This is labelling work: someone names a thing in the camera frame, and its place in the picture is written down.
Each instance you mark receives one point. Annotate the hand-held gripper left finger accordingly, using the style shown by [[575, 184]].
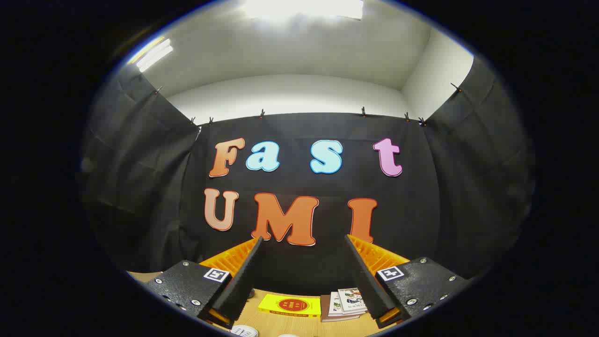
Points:
[[243, 281]]

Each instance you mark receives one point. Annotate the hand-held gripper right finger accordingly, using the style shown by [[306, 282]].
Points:
[[369, 285]]

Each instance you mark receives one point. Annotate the white floral print book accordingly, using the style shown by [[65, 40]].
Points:
[[351, 299]]

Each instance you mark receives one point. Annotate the brown book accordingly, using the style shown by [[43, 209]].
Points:
[[324, 310]]

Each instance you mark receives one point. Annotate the yellow book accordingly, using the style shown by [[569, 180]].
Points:
[[290, 305]]

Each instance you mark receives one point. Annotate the row of small cloth clips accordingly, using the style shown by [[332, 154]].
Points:
[[363, 112]]

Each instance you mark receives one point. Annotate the ceiling strip light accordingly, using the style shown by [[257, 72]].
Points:
[[154, 55]]

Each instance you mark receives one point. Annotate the rectangular ceiling light panel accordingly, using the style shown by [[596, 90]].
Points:
[[304, 8]]

